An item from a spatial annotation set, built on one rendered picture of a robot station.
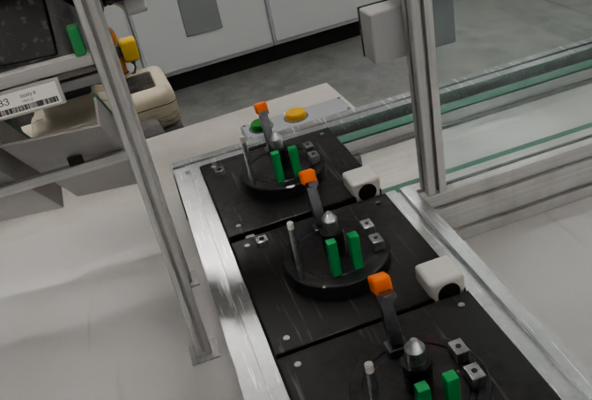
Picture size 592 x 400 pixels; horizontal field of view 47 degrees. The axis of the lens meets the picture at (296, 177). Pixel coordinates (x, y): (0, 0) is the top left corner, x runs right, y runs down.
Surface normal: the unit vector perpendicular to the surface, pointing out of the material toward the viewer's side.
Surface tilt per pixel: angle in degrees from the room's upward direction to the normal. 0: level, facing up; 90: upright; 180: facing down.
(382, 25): 90
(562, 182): 90
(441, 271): 0
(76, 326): 0
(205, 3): 90
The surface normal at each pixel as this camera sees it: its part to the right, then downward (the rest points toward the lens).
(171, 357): -0.18, -0.84
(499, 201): 0.29, 0.45
